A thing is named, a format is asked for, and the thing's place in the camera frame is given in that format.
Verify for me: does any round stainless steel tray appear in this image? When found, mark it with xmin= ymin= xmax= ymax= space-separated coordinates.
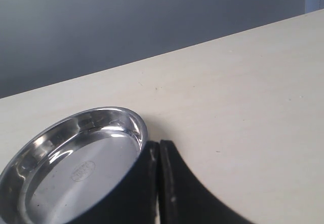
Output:
xmin=1 ymin=106 xmax=148 ymax=223

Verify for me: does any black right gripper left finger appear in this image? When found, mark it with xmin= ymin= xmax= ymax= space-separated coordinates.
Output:
xmin=80 ymin=141 xmax=159 ymax=223

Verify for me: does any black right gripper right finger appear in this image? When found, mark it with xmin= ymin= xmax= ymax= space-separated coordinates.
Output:
xmin=158 ymin=140 xmax=250 ymax=223

